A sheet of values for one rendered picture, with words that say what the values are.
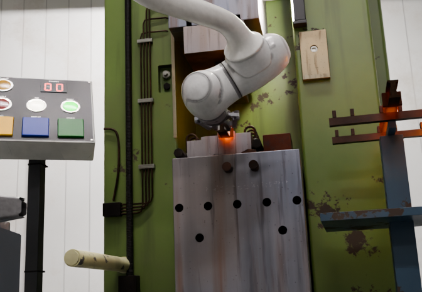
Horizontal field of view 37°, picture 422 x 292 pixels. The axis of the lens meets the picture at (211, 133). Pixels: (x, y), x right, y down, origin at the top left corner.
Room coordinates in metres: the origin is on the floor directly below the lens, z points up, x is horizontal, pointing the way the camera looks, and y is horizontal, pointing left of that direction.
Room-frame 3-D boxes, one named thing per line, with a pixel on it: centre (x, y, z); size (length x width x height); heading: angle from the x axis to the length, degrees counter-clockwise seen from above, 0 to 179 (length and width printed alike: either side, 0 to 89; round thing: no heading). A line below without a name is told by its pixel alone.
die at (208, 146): (2.07, -0.06, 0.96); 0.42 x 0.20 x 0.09; 171
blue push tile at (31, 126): (1.75, 0.51, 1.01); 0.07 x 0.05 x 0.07; 106
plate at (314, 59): (1.94, -0.35, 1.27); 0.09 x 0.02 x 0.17; 81
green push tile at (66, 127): (1.77, 0.41, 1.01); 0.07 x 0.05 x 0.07; 106
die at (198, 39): (2.07, -0.06, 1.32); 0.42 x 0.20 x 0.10; 171
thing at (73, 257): (1.83, 0.33, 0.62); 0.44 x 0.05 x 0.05; 171
